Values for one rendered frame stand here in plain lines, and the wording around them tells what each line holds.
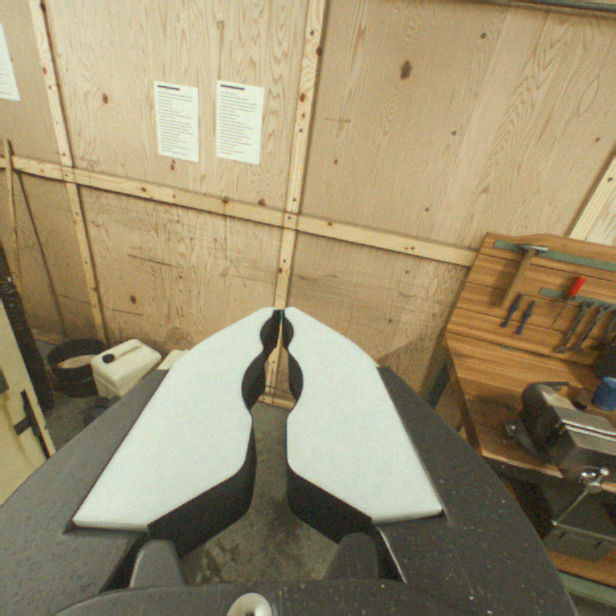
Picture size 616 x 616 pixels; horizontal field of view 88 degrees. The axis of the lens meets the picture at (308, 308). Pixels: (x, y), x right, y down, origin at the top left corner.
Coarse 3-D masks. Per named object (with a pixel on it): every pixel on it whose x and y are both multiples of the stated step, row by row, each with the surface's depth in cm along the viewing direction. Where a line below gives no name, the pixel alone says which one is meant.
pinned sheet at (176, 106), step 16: (160, 96) 142; (176, 96) 141; (192, 96) 140; (160, 112) 145; (176, 112) 144; (192, 112) 143; (160, 128) 149; (176, 128) 147; (192, 128) 146; (160, 144) 152; (176, 144) 150; (192, 144) 149; (192, 160) 152
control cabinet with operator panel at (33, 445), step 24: (0, 312) 70; (0, 336) 71; (0, 360) 72; (0, 384) 70; (24, 384) 79; (0, 408) 77; (24, 408) 83; (0, 432) 78; (24, 432) 84; (48, 432) 90; (0, 456) 79; (24, 456) 86; (48, 456) 93; (0, 480) 81; (24, 480) 88; (0, 504) 83
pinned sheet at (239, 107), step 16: (224, 96) 137; (240, 96) 136; (256, 96) 134; (224, 112) 140; (240, 112) 138; (256, 112) 137; (224, 128) 143; (240, 128) 141; (256, 128) 140; (224, 144) 146; (240, 144) 144; (256, 144) 143; (240, 160) 148; (256, 160) 146
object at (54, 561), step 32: (128, 416) 7; (64, 448) 6; (96, 448) 6; (32, 480) 6; (64, 480) 6; (96, 480) 6; (0, 512) 5; (32, 512) 5; (64, 512) 5; (0, 544) 5; (32, 544) 5; (64, 544) 5; (96, 544) 5; (128, 544) 5; (0, 576) 5; (32, 576) 5; (64, 576) 5; (96, 576) 5; (128, 576) 5; (0, 608) 4; (32, 608) 4
